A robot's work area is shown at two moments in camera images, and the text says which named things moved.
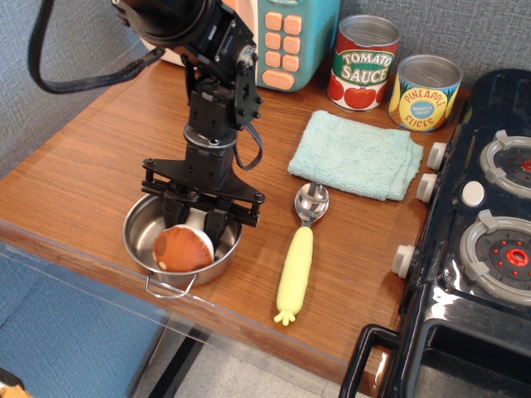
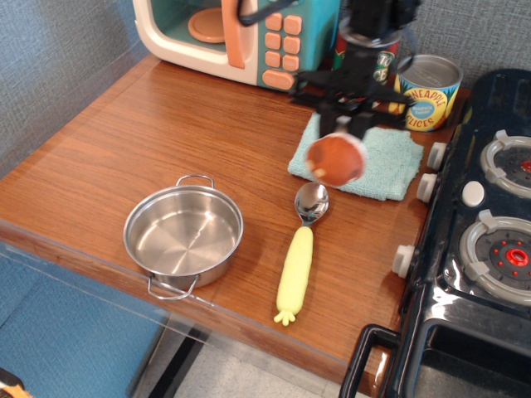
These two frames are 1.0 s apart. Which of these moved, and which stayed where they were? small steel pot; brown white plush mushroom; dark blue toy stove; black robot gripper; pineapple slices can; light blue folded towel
Moved: brown white plush mushroom; black robot gripper
Stayed: dark blue toy stove; small steel pot; light blue folded towel; pineapple slices can
